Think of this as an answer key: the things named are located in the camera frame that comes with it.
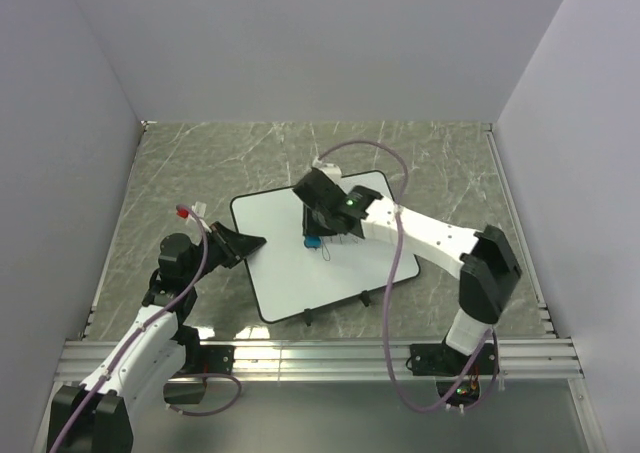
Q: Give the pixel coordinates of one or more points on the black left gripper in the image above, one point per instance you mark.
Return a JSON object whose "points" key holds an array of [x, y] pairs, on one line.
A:
{"points": [[234, 246]]}

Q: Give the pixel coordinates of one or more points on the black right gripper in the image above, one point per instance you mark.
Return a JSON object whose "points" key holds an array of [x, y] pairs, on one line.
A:
{"points": [[309, 228]]}

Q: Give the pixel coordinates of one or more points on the blue bone-shaped eraser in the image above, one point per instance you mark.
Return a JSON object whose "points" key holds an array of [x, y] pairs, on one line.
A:
{"points": [[312, 242]]}

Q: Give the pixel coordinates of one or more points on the white board black frame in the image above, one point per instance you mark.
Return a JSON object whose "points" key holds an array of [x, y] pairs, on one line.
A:
{"points": [[289, 278]]}

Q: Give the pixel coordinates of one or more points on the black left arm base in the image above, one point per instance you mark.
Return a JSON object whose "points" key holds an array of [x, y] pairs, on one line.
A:
{"points": [[186, 387]]}

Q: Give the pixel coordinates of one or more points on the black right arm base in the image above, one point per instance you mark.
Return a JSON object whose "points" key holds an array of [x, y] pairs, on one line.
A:
{"points": [[431, 359]]}

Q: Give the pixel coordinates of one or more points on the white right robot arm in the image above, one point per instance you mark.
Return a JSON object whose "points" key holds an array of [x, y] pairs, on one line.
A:
{"points": [[483, 261]]}

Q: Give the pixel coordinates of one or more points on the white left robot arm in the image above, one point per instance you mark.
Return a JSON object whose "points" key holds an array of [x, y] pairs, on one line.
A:
{"points": [[100, 414]]}

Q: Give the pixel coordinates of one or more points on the black whiteboard foot right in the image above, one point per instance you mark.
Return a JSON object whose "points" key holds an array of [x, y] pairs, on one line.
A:
{"points": [[365, 298]]}

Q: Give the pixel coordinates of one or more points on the black whiteboard foot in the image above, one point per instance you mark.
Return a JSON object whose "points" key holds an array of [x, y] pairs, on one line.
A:
{"points": [[365, 298], [308, 317]]}

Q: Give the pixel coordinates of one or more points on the black whiteboard foot left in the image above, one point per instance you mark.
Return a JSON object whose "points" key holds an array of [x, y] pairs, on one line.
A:
{"points": [[308, 317]]}

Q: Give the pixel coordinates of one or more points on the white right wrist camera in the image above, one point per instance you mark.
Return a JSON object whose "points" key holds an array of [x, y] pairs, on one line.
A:
{"points": [[331, 170]]}

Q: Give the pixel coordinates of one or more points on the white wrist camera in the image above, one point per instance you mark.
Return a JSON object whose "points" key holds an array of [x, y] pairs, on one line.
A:
{"points": [[331, 170], [197, 209]]}

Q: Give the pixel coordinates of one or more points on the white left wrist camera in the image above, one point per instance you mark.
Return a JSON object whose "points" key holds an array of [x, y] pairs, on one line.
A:
{"points": [[197, 209]]}

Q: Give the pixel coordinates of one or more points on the aluminium rail right side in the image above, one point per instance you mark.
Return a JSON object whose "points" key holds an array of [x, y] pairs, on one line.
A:
{"points": [[543, 310]]}

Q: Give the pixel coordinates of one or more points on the aluminium rail front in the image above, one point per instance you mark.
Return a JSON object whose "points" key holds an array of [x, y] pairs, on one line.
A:
{"points": [[335, 396]]}

